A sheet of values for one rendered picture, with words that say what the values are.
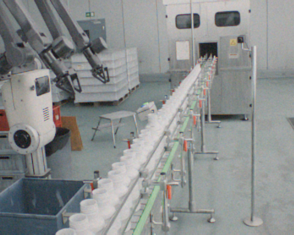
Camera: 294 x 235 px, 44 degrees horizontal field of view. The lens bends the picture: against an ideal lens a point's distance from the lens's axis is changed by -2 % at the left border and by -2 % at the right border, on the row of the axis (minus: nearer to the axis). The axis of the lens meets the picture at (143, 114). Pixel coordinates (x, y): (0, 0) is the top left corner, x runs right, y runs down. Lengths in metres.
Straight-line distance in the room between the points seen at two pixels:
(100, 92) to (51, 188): 6.69
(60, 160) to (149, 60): 8.69
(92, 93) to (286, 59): 6.17
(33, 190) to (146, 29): 10.51
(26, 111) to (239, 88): 4.81
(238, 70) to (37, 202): 4.95
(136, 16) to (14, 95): 10.34
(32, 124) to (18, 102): 0.12
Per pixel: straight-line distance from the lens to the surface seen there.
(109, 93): 8.17
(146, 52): 11.93
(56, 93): 8.72
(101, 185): 0.90
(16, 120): 1.83
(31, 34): 1.55
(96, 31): 12.31
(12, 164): 3.96
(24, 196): 1.68
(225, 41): 6.14
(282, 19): 11.77
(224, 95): 6.23
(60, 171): 3.59
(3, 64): 1.63
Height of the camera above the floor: 1.51
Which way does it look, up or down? 12 degrees down
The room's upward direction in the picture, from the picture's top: 4 degrees counter-clockwise
